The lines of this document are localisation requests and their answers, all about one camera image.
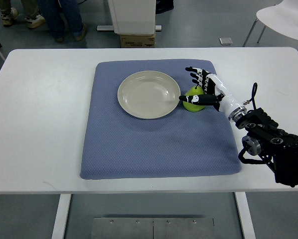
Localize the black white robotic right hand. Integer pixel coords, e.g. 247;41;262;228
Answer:
179;67;247;122

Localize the green pear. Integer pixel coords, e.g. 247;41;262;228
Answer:
182;86;205;113

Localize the beige round plate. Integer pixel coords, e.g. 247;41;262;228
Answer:
117;71;180;120

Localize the grey metal floor plate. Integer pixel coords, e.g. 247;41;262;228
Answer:
91;217;216;239

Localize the black shoe in background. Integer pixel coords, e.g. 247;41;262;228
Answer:
155;0;174;14

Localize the brown cardboard box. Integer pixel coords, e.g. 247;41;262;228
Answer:
120;33;155;48

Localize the white plastic chair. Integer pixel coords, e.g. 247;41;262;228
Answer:
243;0;298;46

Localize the white table right leg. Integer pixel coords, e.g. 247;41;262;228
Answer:
234;192;256;239

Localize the white table leg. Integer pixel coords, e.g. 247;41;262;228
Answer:
234;192;256;239
51;194;71;239

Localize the person in blue jeans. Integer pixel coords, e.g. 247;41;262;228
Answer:
37;0;87;42

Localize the person in khaki trousers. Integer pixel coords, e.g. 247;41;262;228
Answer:
0;0;46;29

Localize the white table left leg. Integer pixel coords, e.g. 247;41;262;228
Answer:
51;194;71;239

